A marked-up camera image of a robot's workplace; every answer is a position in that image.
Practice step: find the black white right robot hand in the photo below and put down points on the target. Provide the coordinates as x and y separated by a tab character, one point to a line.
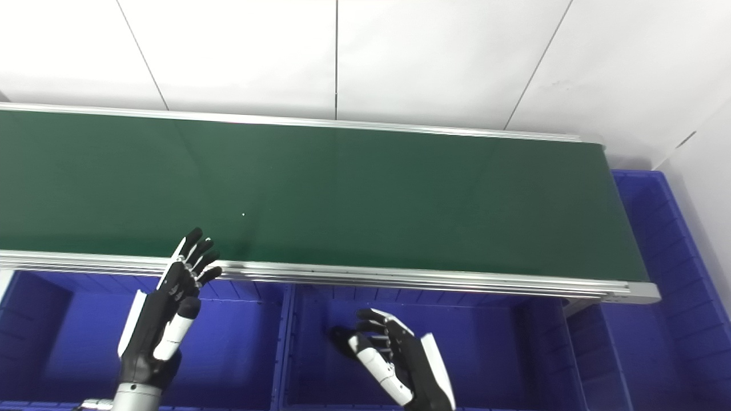
414	365

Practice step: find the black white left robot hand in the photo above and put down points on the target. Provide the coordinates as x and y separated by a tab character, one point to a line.
154	325

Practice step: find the black flanged machine part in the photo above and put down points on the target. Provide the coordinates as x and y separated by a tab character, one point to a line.
341	339

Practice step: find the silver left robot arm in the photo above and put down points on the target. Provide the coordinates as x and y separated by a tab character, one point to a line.
137	398

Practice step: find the blue plastic bin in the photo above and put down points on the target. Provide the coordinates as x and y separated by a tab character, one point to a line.
668	319
74	331
485	354

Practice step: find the green conveyor belt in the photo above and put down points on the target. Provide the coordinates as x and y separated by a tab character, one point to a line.
371	194
371	277

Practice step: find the white support stand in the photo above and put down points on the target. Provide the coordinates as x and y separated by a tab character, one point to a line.
3	282

